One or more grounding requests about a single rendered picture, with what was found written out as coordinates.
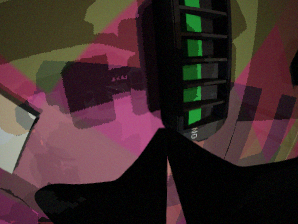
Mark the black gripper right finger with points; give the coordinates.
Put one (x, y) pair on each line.
(212, 190)

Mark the black cube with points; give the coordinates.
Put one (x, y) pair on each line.
(294, 68)

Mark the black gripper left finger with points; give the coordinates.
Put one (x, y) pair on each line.
(137, 197)

